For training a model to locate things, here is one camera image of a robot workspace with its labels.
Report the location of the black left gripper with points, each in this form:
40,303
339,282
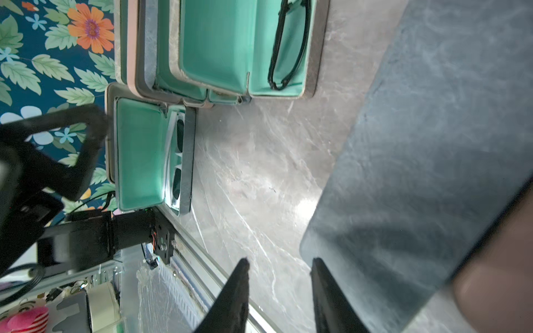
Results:
56,151

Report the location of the mint case with white glasses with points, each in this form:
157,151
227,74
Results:
149,151

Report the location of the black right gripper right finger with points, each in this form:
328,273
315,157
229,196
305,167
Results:
333,312

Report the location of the grey case with red glasses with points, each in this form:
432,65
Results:
442,146

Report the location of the pink case with brown sunglasses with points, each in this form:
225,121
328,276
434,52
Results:
127,70

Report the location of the mint case with black glasses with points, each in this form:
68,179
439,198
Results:
259,49

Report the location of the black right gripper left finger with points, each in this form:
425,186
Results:
229,312

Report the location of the grey case with olive glasses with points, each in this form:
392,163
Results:
159,42

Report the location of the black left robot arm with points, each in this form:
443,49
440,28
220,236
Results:
94,237

